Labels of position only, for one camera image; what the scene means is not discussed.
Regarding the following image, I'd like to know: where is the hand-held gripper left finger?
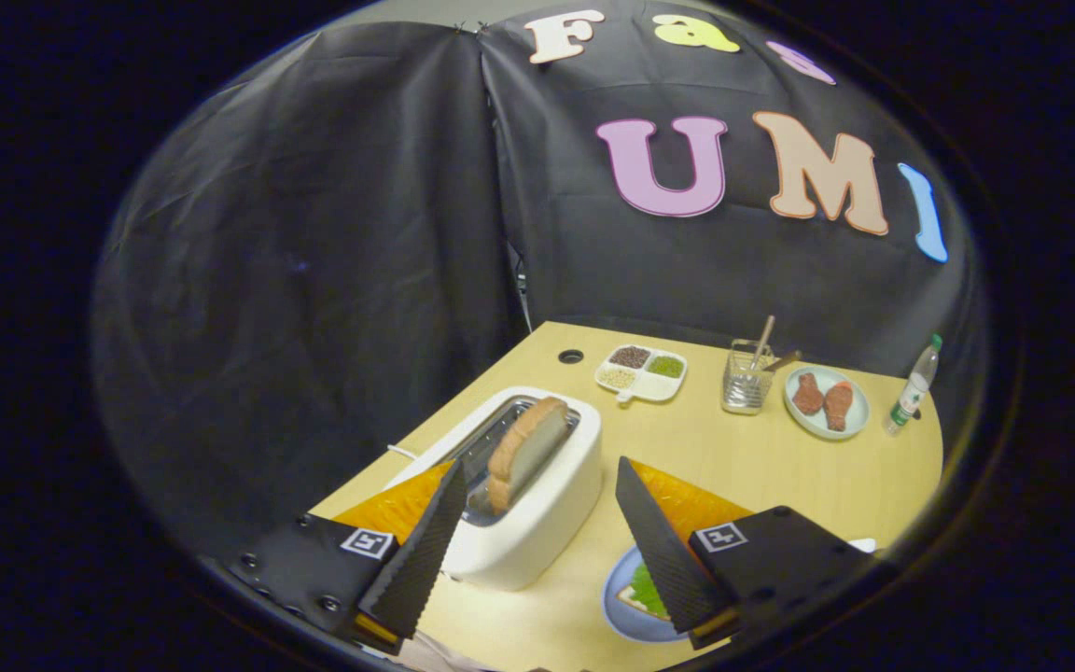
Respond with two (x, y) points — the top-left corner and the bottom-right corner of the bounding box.
(218, 457), (468, 654)

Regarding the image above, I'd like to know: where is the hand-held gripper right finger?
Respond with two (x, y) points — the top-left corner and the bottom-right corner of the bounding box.
(614, 455), (895, 651)

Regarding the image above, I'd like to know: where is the green lettuce leaf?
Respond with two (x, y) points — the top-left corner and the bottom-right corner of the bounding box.
(631, 562), (671, 619)

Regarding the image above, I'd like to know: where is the toasted bread slice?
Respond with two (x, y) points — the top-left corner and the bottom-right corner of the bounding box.
(485, 397), (573, 516)

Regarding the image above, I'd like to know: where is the blue round plate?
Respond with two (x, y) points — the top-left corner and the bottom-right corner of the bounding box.
(601, 545), (688, 645)

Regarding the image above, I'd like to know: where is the white toaster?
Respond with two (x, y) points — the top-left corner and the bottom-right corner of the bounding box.
(386, 385), (604, 592)

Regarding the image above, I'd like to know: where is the white divided condiment dish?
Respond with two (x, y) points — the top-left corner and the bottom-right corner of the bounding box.
(594, 344), (689, 405)

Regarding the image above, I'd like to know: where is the pale green round plate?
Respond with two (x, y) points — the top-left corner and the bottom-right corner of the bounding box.
(784, 365), (871, 441)

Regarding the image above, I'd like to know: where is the clear plastic water bottle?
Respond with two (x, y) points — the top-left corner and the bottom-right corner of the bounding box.
(883, 333), (944, 437)

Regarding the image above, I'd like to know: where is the wire utensil holder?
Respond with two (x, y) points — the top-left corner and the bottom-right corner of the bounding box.
(721, 339), (776, 415)

